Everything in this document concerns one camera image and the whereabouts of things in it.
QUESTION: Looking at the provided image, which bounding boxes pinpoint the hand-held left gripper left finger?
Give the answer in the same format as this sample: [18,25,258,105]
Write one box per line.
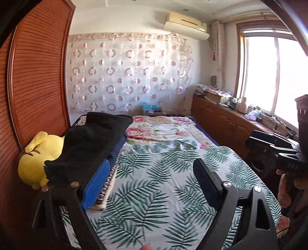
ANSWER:
[31,159,110,250]

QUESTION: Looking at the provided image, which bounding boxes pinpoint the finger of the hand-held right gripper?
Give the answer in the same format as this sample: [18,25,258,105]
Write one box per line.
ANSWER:
[245,131,299,157]

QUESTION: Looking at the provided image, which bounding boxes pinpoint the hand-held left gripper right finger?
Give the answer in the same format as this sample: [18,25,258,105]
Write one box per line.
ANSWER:
[193,158,277,250]

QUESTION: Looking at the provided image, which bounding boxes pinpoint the black printed t-shirt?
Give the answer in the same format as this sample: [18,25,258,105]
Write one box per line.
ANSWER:
[44,112,133,190]

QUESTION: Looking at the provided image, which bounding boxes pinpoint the folded navy clothes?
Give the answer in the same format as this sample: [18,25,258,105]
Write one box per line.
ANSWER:
[107,133,128,160]

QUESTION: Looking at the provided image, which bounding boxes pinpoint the person's right hand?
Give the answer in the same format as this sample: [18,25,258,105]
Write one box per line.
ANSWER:
[277,170,304,208]

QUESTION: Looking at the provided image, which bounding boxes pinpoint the soft tissue pack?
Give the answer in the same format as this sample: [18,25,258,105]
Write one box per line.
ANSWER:
[245,109,259,121]

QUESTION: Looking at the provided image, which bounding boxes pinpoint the white plastic jug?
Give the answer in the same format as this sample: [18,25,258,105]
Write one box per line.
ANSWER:
[238,97,248,114]

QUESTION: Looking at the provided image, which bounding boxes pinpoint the leaf-print bed sheet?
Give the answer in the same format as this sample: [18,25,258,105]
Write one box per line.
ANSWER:
[61,139,282,250]

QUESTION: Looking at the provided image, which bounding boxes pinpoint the long wooden cabinet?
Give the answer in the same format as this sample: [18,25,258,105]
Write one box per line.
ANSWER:
[191,95,299,169]

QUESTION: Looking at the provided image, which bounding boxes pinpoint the dark brown wooden panel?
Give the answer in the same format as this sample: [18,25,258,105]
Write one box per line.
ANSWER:
[295,94,308,145]

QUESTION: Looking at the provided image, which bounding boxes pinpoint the open cardboard box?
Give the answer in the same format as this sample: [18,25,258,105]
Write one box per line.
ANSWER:
[206,90,230,104]

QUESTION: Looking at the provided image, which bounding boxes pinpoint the yellow plush toy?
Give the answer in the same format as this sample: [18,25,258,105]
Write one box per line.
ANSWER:
[18,131,65,190]

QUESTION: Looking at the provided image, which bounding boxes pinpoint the wooden-framed window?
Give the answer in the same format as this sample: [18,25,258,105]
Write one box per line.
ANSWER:
[236,20,308,128]

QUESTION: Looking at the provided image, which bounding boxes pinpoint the floral blanket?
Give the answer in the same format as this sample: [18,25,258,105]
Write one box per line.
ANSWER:
[125,115,212,149]

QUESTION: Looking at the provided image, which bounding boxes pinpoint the floral patterned cloth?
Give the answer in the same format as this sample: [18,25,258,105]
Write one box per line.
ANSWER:
[197,84,217,93]

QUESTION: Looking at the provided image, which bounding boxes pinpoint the blue plastic bag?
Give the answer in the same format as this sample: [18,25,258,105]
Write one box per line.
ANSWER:
[141,101,162,113]

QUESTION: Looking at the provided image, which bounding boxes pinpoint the patterned window curtain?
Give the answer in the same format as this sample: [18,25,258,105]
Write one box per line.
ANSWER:
[211,20,225,87]

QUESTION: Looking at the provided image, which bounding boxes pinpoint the slatted wooden wardrobe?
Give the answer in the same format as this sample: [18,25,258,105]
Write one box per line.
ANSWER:
[0,0,76,250]

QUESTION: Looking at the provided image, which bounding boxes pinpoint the black ring-patterned garment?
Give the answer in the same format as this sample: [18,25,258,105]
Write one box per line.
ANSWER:
[96,163,121,209]

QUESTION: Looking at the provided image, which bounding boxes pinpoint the circle-patterned sheer wall curtain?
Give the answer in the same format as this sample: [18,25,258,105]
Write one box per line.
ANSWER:
[69,33,194,114]

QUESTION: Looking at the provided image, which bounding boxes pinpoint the wall air conditioner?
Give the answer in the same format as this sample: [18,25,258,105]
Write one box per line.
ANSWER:
[163,12,210,40]

